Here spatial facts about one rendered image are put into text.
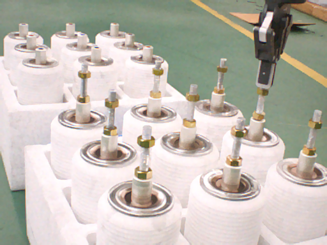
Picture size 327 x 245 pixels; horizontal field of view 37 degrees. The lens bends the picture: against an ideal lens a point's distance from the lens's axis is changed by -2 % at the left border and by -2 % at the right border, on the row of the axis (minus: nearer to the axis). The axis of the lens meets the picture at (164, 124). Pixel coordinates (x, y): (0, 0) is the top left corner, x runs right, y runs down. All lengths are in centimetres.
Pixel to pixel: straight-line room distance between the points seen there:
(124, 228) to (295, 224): 24
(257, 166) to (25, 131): 48
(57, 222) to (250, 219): 24
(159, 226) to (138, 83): 59
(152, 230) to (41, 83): 55
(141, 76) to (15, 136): 29
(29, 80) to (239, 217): 57
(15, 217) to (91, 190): 37
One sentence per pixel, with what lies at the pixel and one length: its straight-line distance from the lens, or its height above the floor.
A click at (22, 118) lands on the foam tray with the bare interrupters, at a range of 99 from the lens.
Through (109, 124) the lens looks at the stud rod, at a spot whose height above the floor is 30.
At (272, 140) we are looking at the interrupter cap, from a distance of 75.
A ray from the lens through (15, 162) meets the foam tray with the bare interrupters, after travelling 103.
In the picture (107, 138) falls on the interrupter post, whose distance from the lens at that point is 63.
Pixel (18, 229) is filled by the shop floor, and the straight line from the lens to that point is 95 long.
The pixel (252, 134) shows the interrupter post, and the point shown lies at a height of 26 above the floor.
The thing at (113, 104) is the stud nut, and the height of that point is 32.
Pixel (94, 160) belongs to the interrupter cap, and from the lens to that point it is 63.
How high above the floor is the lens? 54
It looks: 23 degrees down
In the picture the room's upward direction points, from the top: 6 degrees clockwise
